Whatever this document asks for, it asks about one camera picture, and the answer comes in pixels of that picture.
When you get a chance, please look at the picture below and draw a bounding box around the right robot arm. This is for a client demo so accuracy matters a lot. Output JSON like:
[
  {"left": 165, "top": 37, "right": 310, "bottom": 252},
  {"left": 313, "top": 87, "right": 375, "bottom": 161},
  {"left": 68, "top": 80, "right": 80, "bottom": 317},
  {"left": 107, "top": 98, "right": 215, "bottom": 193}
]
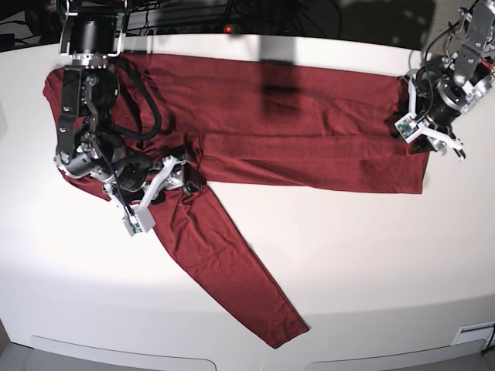
[{"left": 54, "top": 1, "right": 204, "bottom": 235}]

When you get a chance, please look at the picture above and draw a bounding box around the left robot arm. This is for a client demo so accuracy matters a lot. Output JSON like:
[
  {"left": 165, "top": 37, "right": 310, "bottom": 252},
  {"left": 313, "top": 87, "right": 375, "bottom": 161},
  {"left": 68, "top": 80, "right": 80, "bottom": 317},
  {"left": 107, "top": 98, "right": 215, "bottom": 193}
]
[{"left": 394, "top": 1, "right": 494, "bottom": 160}]

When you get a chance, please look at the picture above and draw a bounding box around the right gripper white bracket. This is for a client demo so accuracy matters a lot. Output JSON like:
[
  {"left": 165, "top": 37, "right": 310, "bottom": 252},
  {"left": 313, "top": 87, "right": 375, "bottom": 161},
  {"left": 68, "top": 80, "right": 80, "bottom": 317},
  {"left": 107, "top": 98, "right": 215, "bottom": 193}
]
[{"left": 103, "top": 155, "right": 203, "bottom": 232}]

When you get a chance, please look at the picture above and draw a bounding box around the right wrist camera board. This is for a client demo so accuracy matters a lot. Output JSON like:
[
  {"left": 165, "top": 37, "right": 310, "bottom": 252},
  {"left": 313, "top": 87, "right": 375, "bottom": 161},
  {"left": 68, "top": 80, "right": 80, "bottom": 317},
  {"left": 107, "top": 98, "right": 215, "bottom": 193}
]
[{"left": 122, "top": 215, "right": 142, "bottom": 237}]

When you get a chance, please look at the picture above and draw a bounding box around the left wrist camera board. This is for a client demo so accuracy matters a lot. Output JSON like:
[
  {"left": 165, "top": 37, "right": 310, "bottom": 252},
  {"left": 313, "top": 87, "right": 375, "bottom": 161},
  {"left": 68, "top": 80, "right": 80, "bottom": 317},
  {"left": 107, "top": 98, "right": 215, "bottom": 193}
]
[{"left": 394, "top": 113, "right": 420, "bottom": 144}]

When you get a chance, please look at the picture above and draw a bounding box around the black power strip red light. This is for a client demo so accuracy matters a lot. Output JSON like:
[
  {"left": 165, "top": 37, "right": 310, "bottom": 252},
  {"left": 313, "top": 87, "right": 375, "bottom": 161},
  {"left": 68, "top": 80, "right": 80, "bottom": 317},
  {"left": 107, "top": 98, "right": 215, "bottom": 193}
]
[{"left": 151, "top": 24, "right": 241, "bottom": 35}]

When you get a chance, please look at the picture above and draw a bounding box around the dark red long-sleeve shirt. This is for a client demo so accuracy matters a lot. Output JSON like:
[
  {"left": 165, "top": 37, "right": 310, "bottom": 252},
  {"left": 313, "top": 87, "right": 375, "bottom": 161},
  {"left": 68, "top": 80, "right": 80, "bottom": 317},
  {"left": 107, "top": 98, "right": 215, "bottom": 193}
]
[{"left": 41, "top": 53, "right": 431, "bottom": 351}]

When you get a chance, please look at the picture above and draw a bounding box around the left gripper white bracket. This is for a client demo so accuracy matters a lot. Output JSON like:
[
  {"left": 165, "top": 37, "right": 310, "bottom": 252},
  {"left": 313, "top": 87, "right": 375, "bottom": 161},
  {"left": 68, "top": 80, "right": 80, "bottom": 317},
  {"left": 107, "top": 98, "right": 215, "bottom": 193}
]
[{"left": 407, "top": 77, "right": 467, "bottom": 159}]

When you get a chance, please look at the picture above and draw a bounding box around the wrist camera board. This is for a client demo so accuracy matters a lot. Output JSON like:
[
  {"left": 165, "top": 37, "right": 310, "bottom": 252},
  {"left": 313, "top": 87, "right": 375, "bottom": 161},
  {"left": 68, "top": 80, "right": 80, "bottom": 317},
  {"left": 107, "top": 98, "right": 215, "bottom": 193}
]
[
  {"left": 394, "top": 113, "right": 420, "bottom": 144},
  {"left": 122, "top": 215, "right": 142, "bottom": 237}
]

